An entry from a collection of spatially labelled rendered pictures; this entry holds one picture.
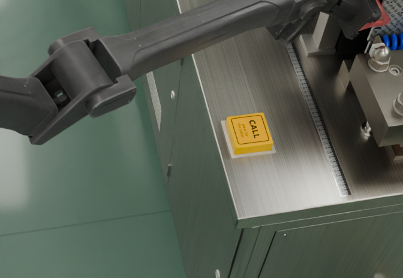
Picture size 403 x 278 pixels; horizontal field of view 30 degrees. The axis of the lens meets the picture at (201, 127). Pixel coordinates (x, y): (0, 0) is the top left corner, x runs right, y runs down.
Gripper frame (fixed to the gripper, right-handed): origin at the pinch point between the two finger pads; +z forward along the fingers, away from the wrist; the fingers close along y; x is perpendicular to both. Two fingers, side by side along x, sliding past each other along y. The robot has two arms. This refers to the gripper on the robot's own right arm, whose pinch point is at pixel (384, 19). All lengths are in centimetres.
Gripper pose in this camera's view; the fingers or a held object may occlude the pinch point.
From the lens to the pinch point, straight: 137.9
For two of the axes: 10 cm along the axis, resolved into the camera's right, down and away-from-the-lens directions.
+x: 5.7, -5.6, -5.9
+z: 7.9, 1.9, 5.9
